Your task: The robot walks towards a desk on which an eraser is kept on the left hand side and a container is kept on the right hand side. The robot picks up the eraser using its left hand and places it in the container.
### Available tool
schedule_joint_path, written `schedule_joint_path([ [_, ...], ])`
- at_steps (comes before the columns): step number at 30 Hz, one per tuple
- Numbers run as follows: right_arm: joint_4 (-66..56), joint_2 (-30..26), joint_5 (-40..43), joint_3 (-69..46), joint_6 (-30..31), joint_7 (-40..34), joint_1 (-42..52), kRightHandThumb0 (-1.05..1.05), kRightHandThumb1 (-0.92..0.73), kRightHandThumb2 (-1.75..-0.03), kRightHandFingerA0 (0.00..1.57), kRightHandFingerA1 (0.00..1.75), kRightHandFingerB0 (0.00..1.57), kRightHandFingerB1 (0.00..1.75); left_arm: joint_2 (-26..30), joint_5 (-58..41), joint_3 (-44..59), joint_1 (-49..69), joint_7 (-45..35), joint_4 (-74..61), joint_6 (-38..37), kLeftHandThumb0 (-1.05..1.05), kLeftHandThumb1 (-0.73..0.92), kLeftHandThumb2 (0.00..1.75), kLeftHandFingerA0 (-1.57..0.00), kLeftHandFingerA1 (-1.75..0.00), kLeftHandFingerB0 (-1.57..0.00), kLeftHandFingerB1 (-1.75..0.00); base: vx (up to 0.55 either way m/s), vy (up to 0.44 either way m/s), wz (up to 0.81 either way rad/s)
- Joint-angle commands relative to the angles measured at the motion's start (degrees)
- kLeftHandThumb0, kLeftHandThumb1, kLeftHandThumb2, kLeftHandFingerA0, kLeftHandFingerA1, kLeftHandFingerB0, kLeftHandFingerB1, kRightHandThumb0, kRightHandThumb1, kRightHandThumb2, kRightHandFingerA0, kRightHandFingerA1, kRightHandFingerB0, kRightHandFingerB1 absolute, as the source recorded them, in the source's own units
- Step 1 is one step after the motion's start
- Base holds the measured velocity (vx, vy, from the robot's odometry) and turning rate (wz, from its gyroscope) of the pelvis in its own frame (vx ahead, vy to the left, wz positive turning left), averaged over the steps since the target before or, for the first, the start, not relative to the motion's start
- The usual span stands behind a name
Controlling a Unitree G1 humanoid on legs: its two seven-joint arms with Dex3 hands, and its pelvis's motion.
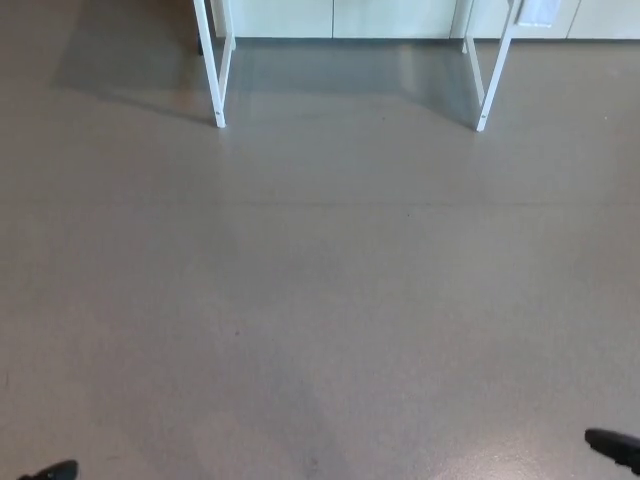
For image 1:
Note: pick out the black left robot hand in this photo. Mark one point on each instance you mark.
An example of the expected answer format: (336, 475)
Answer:
(57, 471)

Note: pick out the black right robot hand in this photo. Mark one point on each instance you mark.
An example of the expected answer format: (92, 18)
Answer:
(617, 446)

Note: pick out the white desk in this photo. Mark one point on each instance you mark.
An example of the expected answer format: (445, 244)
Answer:
(216, 90)

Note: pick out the white cabinet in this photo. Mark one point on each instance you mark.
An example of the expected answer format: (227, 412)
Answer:
(390, 17)

